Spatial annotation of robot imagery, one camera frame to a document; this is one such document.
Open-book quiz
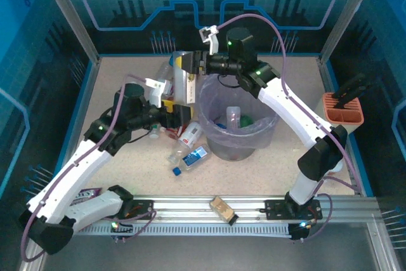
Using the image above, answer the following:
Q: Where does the white bottle red print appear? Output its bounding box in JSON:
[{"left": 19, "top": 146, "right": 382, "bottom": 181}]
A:
[{"left": 177, "top": 121, "right": 204, "bottom": 150}]

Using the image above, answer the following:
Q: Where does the gold red label bottle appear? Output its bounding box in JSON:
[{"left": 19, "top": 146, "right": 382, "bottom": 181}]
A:
[{"left": 164, "top": 126, "right": 181, "bottom": 141}]

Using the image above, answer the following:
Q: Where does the blue label bottle blue cap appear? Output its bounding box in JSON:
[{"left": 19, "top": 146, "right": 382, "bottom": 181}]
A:
[{"left": 172, "top": 143, "right": 213, "bottom": 176}]

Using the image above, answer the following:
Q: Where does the clear bottle red cap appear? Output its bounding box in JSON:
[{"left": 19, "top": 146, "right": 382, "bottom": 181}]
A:
[{"left": 225, "top": 105, "right": 242, "bottom": 129}]

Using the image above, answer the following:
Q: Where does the grey waste bin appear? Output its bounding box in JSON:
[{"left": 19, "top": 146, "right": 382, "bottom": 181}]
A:
[{"left": 198, "top": 72, "right": 282, "bottom": 161}]

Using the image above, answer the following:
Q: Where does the gold box with black cap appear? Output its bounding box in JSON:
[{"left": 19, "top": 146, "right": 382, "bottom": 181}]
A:
[{"left": 209, "top": 195, "right": 239, "bottom": 226}]

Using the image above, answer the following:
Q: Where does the purple candy bag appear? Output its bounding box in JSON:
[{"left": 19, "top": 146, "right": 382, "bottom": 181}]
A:
[{"left": 71, "top": 187, "right": 103, "bottom": 207}]

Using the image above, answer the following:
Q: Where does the orange white knife block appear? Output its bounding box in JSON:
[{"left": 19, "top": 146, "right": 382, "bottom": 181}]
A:
[{"left": 322, "top": 91, "right": 365, "bottom": 134}]

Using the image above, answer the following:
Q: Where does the black connector box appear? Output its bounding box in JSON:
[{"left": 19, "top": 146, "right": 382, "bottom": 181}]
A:
[
  {"left": 109, "top": 218, "right": 134, "bottom": 244},
  {"left": 288, "top": 220, "right": 313, "bottom": 242}
]

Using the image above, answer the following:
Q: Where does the orange cup white lid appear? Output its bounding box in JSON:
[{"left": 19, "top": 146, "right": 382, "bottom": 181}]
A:
[{"left": 324, "top": 159, "right": 345, "bottom": 178}]

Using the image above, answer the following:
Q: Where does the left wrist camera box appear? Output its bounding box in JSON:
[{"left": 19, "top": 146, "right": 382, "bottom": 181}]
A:
[{"left": 145, "top": 77, "right": 173, "bottom": 107}]

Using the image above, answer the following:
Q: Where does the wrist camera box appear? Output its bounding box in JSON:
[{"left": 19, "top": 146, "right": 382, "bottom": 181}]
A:
[
  {"left": 199, "top": 25, "right": 219, "bottom": 55},
  {"left": 145, "top": 77, "right": 173, "bottom": 107}
]

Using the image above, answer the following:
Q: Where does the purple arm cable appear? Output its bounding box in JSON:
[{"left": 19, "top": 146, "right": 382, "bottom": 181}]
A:
[
  {"left": 20, "top": 73, "right": 159, "bottom": 263},
  {"left": 217, "top": 13, "right": 364, "bottom": 243}
]

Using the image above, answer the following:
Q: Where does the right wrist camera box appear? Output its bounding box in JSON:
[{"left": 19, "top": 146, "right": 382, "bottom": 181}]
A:
[{"left": 199, "top": 25, "right": 219, "bottom": 55}]

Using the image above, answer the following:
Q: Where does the aluminium mounting rail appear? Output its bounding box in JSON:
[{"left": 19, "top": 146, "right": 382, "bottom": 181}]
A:
[{"left": 39, "top": 195, "right": 380, "bottom": 223}]

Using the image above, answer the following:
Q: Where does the aluminium frame post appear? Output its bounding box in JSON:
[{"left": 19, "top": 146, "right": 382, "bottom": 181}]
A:
[
  {"left": 35, "top": 0, "right": 102, "bottom": 64},
  {"left": 318, "top": 0, "right": 383, "bottom": 64}
]

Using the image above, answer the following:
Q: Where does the white slotted cable tray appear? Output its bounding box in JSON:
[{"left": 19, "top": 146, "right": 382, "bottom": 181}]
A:
[{"left": 75, "top": 222, "right": 292, "bottom": 237}]

